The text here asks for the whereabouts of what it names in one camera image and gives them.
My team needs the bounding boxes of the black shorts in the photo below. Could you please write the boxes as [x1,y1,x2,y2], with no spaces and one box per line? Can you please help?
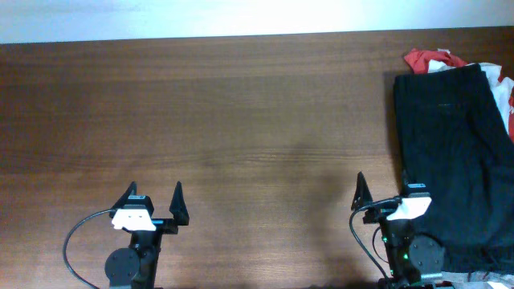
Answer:
[394,64,513,274]

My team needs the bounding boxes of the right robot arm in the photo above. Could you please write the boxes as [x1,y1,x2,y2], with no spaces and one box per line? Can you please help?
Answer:
[349,172,445,289]

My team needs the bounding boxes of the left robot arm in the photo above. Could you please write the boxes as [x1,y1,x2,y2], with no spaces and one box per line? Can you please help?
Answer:
[104,181,190,289]

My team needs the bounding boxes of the grey shorts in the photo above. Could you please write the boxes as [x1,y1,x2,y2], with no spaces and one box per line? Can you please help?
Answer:
[442,271,513,289]

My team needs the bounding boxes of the white garment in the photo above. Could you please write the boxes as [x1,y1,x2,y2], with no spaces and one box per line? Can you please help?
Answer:
[427,59,513,135]

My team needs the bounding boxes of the red garment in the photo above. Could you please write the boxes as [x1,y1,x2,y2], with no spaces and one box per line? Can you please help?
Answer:
[403,49,513,140]

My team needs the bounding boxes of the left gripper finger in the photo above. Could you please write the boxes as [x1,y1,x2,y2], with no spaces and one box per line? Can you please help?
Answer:
[111,181,137,211]
[169,181,190,226]

